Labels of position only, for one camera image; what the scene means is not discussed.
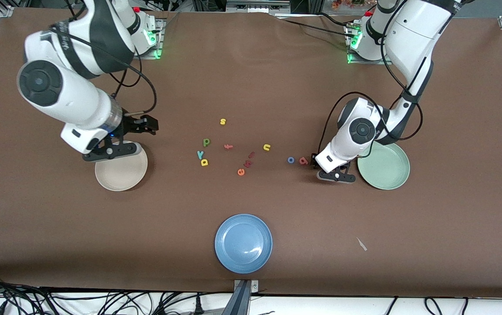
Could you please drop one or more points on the pink letter f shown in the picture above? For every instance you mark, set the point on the pink letter f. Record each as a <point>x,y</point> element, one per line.
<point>228,146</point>

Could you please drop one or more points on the black power plug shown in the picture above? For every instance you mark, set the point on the black power plug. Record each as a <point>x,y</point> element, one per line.
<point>198,307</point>

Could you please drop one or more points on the beige plate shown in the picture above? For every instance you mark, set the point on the beige plate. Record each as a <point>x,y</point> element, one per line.
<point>121,175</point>

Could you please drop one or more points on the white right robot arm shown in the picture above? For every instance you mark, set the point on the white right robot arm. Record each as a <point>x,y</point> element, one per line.
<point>71,96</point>

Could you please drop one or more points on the pink letter b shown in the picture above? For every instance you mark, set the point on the pink letter b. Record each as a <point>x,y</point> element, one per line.
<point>306,162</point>

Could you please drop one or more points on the orange flower decoration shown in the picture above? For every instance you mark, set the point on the orange flower decoration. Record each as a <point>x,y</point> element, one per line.
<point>347,3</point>

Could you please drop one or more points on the grey metal box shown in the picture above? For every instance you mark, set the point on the grey metal box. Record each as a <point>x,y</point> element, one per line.
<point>255,5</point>

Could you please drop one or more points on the white paper scrap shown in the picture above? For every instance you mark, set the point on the white paper scrap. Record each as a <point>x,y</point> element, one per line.
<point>361,244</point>

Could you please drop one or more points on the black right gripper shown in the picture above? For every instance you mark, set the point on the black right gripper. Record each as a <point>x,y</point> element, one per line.
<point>133,126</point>

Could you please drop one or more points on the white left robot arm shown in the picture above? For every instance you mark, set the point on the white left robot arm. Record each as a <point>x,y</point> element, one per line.
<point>412,35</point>

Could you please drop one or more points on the silver clamp bracket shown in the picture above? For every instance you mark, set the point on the silver clamp bracket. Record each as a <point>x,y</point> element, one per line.
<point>255,286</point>

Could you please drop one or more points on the blue plate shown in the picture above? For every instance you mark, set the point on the blue plate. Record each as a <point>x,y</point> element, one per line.
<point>243,243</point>

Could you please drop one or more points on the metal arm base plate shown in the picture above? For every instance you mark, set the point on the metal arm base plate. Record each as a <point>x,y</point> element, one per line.
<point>371,62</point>
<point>139,57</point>

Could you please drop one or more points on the green plate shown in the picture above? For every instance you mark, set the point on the green plate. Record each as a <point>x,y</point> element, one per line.
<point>386,170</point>

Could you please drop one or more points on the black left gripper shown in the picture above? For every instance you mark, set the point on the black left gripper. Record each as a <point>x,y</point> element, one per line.
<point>314,162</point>

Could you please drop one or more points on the brown table cover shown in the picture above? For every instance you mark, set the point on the brown table cover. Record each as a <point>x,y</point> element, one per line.
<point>277,87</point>

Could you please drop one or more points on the black mount pole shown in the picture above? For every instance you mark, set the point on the black mount pole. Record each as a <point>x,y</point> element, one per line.
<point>238,302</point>

